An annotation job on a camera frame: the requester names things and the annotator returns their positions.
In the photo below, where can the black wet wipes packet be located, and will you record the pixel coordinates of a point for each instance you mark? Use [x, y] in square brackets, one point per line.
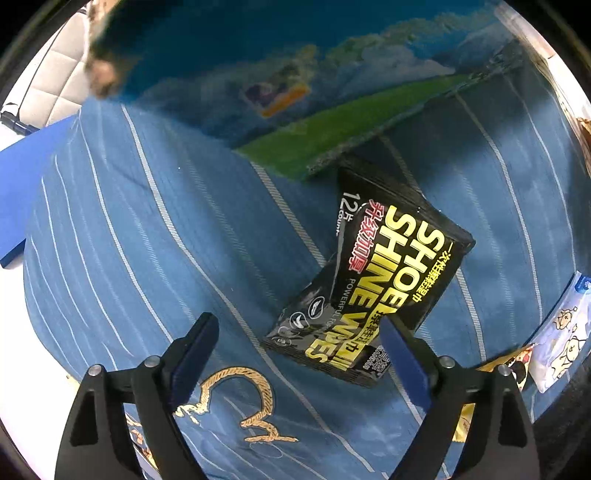
[369, 272]

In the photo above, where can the yellow cartoon snack packet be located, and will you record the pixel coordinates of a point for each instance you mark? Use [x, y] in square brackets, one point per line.
[498, 383]

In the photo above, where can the white cartoon tissue packet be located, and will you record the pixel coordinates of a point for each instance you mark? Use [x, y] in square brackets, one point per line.
[563, 330]

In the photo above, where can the blue striped cloth bag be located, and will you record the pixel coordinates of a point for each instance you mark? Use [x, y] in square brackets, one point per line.
[240, 286]

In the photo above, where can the blue foam board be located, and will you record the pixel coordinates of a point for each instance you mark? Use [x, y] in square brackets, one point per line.
[25, 184]

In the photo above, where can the beige quilted headboard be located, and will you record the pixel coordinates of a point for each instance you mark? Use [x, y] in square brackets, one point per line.
[48, 78]

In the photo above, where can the dark blue pen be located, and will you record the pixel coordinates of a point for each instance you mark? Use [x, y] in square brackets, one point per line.
[16, 122]

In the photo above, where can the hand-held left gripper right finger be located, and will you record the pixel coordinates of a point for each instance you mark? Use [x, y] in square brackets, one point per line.
[406, 364]

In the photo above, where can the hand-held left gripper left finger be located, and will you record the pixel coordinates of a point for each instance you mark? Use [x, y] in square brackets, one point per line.
[191, 357]

